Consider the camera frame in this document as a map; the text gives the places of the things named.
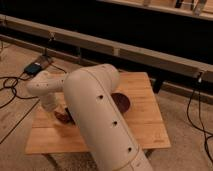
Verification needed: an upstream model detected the red pepper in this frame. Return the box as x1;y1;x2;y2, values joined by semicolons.
54;111;73;124

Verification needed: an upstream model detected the dark red bowl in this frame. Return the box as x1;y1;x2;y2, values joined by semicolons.
111;93;130;113

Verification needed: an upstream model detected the wooden board table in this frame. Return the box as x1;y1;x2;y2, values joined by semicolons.
25;72;171;154

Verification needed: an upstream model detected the black cable at right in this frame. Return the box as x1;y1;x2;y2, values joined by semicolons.
185;74;213;164

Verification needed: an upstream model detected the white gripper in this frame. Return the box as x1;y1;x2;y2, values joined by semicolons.
40;93;58;112

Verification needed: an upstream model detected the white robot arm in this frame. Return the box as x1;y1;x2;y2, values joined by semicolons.
27;64;153;171

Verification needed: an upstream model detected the black cable on floor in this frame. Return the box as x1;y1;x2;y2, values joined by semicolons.
0;53;68;144

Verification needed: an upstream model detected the black power adapter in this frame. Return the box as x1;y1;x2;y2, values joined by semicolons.
24;63;42;76

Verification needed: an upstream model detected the black rectangular object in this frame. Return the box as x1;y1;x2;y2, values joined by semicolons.
65;107;73;120

